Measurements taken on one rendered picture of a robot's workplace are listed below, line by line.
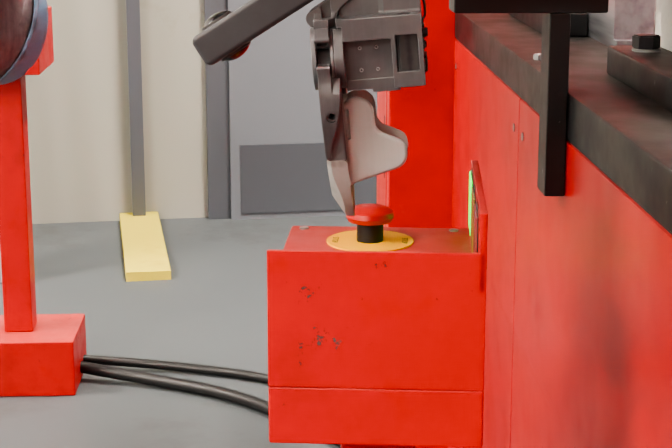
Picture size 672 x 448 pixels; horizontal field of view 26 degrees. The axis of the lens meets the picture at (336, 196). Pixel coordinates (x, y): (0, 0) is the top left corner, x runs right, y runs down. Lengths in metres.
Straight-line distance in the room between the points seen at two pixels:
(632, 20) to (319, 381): 0.79
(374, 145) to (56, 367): 2.11
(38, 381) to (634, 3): 1.78
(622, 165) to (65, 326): 2.16
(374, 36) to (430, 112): 1.23
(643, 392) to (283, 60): 3.49
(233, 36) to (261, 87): 3.49
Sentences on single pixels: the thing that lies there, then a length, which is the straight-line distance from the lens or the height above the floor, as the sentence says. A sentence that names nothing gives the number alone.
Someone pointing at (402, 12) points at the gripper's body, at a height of 0.98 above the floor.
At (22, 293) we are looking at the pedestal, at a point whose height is 0.21.
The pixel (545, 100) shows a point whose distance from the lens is 1.40.
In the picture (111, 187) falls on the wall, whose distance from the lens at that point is 4.63.
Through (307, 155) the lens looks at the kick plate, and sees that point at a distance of 4.60.
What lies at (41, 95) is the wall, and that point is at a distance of 4.58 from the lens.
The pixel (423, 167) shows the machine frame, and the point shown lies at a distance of 2.28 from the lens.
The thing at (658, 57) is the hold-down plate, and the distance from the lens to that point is 1.44.
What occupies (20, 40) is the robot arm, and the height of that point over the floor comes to 0.93.
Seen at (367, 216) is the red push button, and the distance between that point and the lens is 1.18.
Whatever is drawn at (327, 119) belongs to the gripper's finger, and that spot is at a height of 0.91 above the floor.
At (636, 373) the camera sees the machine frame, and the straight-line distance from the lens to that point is 1.16.
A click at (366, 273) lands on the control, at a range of 1.06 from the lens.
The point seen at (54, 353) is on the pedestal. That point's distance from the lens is 3.12.
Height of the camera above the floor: 1.08
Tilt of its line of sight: 13 degrees down
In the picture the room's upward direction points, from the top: straight up
